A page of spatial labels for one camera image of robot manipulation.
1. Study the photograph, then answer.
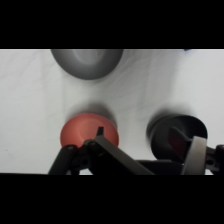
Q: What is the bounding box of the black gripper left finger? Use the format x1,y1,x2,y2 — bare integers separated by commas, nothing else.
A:
48,125,155,176

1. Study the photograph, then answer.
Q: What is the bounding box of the grey bowl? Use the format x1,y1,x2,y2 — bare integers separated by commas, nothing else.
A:
50,49,125,81

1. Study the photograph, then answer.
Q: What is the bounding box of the black bowl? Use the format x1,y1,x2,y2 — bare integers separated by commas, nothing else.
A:
148,114,209,164

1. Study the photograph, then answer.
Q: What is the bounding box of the pink bowl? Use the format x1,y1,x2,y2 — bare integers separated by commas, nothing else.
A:
59,112,120,149

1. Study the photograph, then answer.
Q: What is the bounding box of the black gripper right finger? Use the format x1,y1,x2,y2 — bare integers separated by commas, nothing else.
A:
168,125,224,176

